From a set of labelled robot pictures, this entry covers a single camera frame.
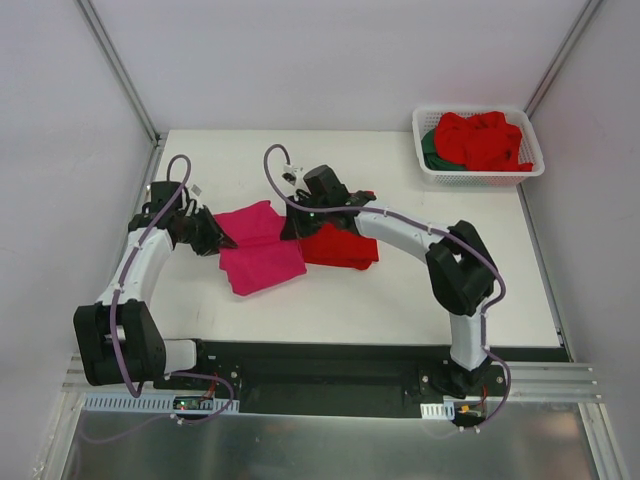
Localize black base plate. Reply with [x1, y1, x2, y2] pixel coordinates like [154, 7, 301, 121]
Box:
[95, 337, 573, 419]

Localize pink t shirt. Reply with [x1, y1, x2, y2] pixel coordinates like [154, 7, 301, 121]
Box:
[214, 200, 307, 296]

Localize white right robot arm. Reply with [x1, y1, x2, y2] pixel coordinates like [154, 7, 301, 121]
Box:
[282, 165, 498, 399]

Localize red t shirt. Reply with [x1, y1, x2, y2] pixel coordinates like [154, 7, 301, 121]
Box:
[299, 224, 379, 271]
[434, 111, 534, 172]

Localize aluminium frame rail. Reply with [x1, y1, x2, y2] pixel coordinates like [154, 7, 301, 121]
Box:
[62, 356, 604, 421]

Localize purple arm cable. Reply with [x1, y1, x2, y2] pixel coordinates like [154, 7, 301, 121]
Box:
[78, 154, 236, 443]
[263, 144, 511, 428]

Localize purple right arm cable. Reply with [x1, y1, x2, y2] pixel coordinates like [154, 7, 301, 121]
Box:
[263, 144, 511, 428]

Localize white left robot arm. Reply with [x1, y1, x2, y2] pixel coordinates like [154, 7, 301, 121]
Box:
[73, 181, 237, 389]

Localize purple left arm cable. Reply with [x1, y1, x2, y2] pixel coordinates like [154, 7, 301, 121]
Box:
[78, 154, 236, 443]

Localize white plastic laundry basket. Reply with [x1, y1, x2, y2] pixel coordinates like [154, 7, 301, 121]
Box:
[411, 105, 545, 187]

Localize red crumpled t shirt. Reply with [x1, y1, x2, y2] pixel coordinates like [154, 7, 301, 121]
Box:
[434, 111, 534, 172]

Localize green t shirt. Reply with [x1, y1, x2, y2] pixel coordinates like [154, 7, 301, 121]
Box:
[421, 129, 466, 171]

